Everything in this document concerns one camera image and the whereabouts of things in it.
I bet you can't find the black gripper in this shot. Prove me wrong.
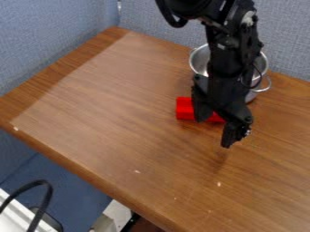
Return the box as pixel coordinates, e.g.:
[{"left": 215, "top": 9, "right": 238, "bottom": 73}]
[{"left": 191, "top": 74, "right": 252, "bottom": 149}]

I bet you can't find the red plastic block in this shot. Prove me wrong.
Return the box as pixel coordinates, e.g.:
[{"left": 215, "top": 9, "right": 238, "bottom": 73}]
[{"left": 175, "top": 97, "right": 226, "bottom": 123}]

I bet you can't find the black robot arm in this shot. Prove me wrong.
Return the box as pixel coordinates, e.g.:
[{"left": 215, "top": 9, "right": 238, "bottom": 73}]
[{"left": 155, "top": 0, "right": 263, "bottom": 149}]

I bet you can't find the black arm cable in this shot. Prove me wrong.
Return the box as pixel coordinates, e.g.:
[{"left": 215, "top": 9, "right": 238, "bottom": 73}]
[{"left": 155, "top": 0, "right": 188, "bottom": 29}]

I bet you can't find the white table frame part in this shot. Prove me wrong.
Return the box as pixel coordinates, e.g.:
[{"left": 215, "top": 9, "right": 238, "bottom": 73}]
[{"left": 88, "top": 200, "right": 132, "bottom": 232}]

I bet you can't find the black cable loop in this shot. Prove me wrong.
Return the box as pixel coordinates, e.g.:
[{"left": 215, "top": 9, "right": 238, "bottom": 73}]
[{"left": 0, "top": 179, "right": 55, "bottom": 232}]

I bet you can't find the metal pot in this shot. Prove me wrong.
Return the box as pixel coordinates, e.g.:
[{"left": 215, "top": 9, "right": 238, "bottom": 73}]
[{"left": 188, "top": 44, "right": 272, "bottom": 103}]

